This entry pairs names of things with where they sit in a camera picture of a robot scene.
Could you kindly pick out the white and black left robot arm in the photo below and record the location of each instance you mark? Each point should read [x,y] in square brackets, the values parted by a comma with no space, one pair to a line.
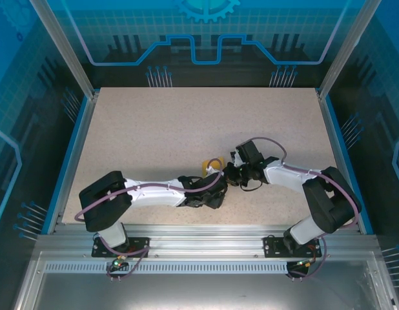
[154,197]

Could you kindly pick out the aluminium side rail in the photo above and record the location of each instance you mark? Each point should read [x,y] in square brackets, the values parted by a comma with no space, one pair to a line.
[332,139]
[75,161]

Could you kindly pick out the steel sheet panel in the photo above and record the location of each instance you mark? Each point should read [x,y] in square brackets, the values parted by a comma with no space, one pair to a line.
[202,290]

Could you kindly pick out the blue edge strip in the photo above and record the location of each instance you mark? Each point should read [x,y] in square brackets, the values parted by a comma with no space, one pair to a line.
[66,163]
[340,139]

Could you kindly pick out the aluminium mounting beam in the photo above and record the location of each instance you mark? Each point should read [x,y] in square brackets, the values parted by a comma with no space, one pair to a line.
[202,239]

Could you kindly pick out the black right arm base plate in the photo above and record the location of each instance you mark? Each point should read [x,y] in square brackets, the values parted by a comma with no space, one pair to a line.
[270,247]

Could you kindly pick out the small connector with green light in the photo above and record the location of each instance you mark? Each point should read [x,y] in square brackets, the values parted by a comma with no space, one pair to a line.
[304,263]
[117,265]

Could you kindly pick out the aluminium frame post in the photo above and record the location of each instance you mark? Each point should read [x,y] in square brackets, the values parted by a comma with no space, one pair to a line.
[344,48]
[67,48]

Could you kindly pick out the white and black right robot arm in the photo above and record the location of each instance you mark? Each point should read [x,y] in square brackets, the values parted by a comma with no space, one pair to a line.
[290,179]

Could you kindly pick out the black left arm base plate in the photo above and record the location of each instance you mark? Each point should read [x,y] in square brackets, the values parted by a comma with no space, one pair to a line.
[97,252]

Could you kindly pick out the orange cloth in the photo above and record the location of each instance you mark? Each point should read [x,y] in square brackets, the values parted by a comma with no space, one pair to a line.
[206,164]

